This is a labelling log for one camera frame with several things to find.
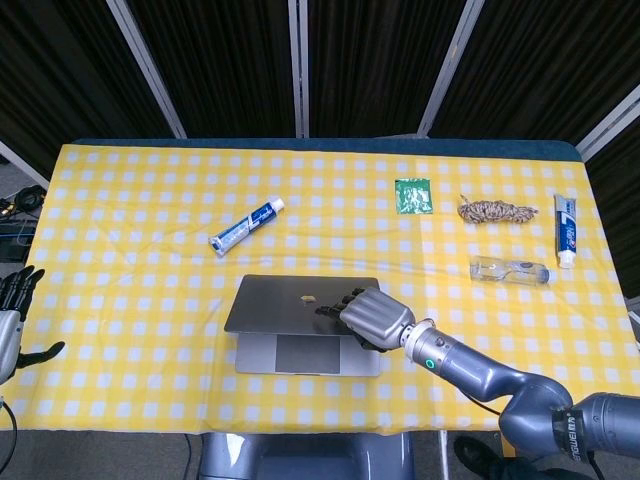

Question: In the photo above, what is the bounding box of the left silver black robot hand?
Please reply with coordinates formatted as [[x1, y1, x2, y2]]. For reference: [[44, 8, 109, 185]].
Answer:
[[0, 266, 66, 385]]

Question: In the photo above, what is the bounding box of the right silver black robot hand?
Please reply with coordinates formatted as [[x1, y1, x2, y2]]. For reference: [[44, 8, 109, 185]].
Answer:
[[315, 285, 417, 355]]

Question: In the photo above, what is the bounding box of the silver laptop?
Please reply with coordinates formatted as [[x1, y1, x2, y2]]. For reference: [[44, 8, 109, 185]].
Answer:
[[223, 273, 384, 377]]

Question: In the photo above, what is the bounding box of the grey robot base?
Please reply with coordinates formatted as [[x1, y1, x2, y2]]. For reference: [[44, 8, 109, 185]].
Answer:
[[197, 430, 416, 480]]

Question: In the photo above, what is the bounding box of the green foil packet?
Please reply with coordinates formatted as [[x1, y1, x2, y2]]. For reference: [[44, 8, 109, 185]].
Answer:
[[393, 178, 434, 216]]

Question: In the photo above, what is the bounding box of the clear plastic bottle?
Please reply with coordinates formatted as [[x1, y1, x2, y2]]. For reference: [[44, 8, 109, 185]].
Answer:
[[468, 254, 551, 287]]

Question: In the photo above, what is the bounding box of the blue white toothpaste tube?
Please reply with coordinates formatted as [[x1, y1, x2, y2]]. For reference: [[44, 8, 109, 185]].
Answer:
[[208, 197, 286, 258]]

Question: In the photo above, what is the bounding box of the yellow white checkered tablecloth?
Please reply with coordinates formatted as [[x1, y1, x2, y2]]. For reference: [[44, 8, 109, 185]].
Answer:
[[0, 143, 640, 434]]

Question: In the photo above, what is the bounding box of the toothpaste tube with numeral print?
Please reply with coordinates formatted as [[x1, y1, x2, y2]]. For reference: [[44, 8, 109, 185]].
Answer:
[[553, 194, 581, 270]]

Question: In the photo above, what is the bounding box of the blue padded table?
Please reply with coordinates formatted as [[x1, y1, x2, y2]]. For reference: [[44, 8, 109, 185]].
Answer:
[[62, 137, 586, 164]]

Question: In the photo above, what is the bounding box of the dark partition panel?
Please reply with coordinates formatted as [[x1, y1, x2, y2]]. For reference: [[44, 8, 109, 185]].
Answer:
[[307, 0, 471, 139], [0, 0, 179, 179], [429, 0, 640, 146], [127, 0, 301, 140], [584, 99, 640, 301]]

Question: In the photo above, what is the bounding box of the thin black cable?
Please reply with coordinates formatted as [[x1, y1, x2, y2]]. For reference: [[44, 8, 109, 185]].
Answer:
[[452, 383, 502, 416], [0, 394, 19, 480]]

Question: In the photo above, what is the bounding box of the black coiled cable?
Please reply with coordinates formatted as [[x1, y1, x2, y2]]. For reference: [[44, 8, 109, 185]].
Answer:
[[0, 184, 47, 217]]

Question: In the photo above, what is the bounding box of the braided multicolour rope bundle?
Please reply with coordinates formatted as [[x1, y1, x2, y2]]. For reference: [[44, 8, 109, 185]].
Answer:
[[457, 194, 541, 225]]

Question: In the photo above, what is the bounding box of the white partition post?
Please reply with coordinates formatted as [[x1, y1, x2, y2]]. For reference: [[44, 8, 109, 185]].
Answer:
[[574, 82, 640, 161], [286, 0, 311, 139], [417, 0, 484, 137], [106, 0, 188, 140], [0, 139, 51, 189]]

